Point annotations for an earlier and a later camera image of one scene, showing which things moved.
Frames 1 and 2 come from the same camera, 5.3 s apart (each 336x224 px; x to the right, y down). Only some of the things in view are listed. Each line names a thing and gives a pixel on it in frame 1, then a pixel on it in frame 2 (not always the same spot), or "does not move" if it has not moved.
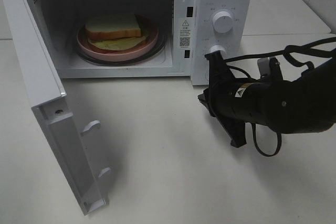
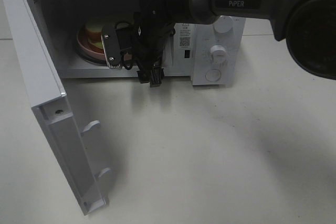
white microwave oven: x=140 y=24 does not move
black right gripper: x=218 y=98 to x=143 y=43
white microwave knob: x=222 y=22 does not move
